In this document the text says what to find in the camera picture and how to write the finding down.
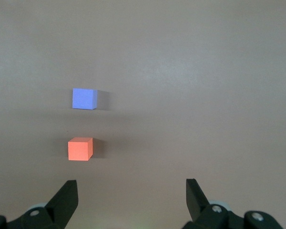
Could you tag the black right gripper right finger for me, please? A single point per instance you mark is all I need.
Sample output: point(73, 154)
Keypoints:
point(200, 210)

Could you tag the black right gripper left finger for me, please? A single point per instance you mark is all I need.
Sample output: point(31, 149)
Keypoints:
point(59, 205)

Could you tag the orange foam block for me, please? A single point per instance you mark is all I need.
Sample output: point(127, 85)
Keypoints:
point(78, 149)

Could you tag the purple foam block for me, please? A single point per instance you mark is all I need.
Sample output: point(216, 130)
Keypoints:
point(83, 99)

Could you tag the brown table cover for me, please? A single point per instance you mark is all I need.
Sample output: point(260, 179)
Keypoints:
point(181, 71)

